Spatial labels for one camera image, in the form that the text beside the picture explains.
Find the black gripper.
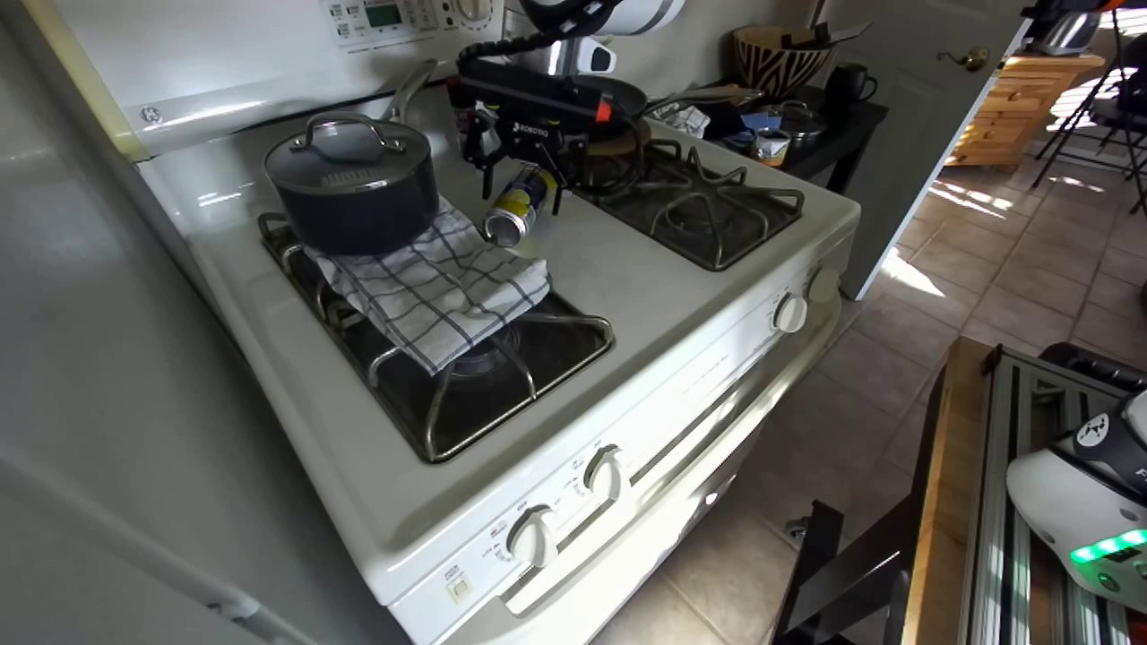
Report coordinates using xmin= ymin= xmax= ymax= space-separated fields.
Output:
xmin=451 ymin=69 xmax=653 ymax=221

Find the yellow blue drink can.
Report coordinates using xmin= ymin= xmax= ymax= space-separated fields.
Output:
xmin=478 ymin=164 xmax=562 ymax=250

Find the white blue checked tea towel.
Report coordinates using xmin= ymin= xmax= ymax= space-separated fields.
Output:
xmin=303 ymin=199 xmax=557 ymax=377

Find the white gas stove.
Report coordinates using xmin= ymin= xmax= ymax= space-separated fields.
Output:
xmin=21 ymin=0 xmax=868 ymax=645

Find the white stove knob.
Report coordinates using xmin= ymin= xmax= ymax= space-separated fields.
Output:
xmin=501 ymin=501 xmax=561 ymax=575
xmin=770 ymin=292 xmax=815 ymax=340
xmin=576 ymin=440 xmax=627 ymax=504

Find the black cooking pot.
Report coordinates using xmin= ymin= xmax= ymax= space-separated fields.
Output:
xmin=262 ymin=117 xmax=445 ymax=257

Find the glass pot lid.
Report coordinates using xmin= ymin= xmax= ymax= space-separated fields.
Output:
xmin=265 ymin=110 xmax=437 ymax=188

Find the woven patterned basket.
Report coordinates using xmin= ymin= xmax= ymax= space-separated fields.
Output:
xmin=728 ymin=23 xmax=843 ymax=103

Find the dark cluttered side table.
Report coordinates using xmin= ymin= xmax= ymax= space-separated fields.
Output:
xmin=653 ymin=80 xmax=893 ymax=199

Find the black mug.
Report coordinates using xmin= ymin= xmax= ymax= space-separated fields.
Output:
xmin=825 ymin=61 xmax=881 ymax=116

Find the white door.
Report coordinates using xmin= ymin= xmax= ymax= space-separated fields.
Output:
xmin=834 ymin=0 xmax=1033 ymax=305

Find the brass door knob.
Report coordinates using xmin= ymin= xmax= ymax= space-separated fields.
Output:
xmin=942 ymin=46 xmax=997 ymax=76

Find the wooden table with metal rails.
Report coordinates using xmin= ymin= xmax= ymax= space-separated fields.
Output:
xmin=901 ymin=334 xmax=1147 ymax=645

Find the black tripod stand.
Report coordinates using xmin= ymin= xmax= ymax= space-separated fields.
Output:
xmin=1029 ymin=0 xmax=1147 ymax=220

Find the white device with green light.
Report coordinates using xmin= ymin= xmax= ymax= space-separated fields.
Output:
xmin=1005 ymin=387 xmax=1147 ymax=617

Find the black wire burner grate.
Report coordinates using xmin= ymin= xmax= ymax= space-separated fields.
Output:
xmin=254 ymin=208 xmax=621 ymax=465
xmin=587 ymin=134 xmax=807 ymax=276

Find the black metal frame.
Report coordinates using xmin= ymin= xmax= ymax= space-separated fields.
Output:
xmin=766 ymin=499 xmax=924 ymax=645

